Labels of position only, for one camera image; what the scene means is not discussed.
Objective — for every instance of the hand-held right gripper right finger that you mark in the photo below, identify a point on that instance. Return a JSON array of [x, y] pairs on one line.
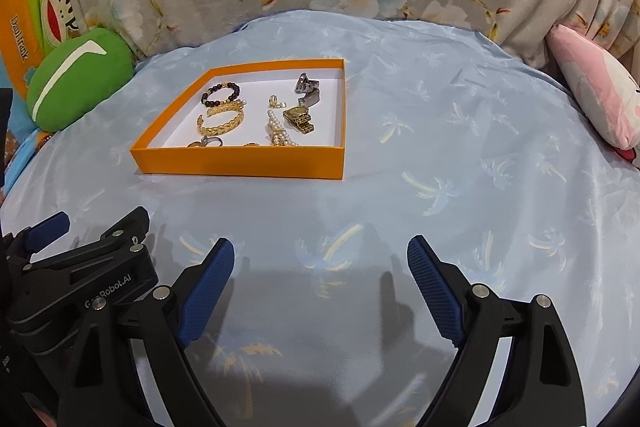
[[435, 289]]

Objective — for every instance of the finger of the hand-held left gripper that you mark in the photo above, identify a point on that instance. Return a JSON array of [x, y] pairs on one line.
[[50, 227], [125, 227]]

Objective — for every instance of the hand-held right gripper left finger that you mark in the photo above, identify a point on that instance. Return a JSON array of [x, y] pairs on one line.
[[210, 289]]

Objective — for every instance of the orange jewelry box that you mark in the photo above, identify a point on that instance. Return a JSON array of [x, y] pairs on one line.
[[240, 163]]

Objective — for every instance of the gold wristwatch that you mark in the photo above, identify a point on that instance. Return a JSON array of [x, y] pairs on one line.
[[300, 117]]

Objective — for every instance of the blue palm print sheet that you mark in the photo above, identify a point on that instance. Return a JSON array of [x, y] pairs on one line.
[[450, 157]]

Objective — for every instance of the green round plush cushion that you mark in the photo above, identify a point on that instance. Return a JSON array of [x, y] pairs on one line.
[[90, 77]]

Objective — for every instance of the small gold earring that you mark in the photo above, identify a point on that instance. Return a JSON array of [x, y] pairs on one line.
[[273, 101]]

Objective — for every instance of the cartoon printed blanket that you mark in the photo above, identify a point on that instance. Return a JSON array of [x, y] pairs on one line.
[[30, 7]]

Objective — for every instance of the pink plush pillow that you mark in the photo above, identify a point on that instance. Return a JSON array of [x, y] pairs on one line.
[[600, 82]]

